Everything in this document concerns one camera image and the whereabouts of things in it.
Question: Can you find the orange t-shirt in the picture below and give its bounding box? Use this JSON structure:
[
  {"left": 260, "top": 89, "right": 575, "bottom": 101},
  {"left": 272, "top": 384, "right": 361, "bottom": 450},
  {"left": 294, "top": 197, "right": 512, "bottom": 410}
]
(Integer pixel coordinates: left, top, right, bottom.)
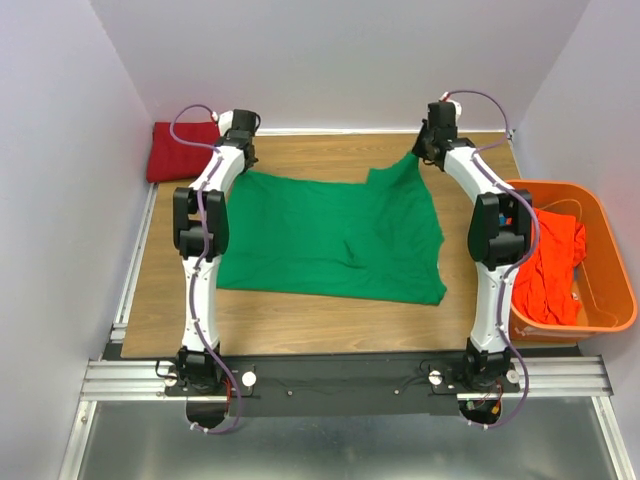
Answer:
[{"left": 512, "top": 209, "right": 587, "bottom": 326}]

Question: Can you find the green t-shirt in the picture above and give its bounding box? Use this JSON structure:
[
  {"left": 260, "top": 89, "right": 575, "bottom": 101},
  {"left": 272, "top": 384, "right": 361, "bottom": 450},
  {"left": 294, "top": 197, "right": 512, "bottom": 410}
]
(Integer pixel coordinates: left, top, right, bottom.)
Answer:
[{"left": 218, "top": 153, "right": 447, "bottom": 305}]

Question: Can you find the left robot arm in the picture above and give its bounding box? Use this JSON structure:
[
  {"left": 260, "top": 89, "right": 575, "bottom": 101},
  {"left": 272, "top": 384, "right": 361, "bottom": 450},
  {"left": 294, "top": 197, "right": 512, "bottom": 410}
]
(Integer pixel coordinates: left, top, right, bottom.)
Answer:
[{"left": 169, "top": 106, "right": 261, "bottom": 395}]

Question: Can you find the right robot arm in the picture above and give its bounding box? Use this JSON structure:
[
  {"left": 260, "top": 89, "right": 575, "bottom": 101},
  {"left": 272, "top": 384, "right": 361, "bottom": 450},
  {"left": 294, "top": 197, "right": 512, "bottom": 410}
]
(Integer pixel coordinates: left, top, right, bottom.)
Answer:
[{"left": 412, "top": 97, "right": 536, "bottom": 392}]

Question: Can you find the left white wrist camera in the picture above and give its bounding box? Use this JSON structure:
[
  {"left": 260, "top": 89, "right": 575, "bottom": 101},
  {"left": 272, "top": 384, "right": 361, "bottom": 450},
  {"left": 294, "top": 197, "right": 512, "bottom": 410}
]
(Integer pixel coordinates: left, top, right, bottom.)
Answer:
[{"left": 210, "top": 110, "right": 234, "bottom": 136}]

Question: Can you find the folded red t-shirt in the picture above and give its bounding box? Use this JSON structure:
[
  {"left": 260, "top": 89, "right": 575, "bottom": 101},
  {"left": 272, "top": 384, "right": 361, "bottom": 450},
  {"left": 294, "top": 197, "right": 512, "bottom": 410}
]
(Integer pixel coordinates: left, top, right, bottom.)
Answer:
[{"left": 146, "top": 121, "right": 220, "bottom": 183}]

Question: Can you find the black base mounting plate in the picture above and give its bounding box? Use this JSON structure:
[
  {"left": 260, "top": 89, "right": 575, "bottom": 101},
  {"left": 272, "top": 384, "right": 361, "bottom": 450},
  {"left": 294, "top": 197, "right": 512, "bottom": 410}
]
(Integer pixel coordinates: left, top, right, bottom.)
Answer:
[{"left": 156, "top": 351, "right": 525, "bottom": 428}]

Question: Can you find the orange plastic bin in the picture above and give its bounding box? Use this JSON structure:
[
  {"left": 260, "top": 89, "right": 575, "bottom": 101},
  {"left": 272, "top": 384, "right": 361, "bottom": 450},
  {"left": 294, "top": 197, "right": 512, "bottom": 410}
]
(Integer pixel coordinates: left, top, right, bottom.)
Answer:
[{"left": 510, "top": 179, "right": 637, "bottom": 343}]

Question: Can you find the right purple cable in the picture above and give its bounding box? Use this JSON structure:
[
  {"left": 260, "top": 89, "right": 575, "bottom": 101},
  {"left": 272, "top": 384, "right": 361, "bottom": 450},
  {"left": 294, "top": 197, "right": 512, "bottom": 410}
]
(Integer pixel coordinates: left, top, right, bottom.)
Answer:
[{"left": 439, "top": 88, "right": 539, "bottom": 430}]

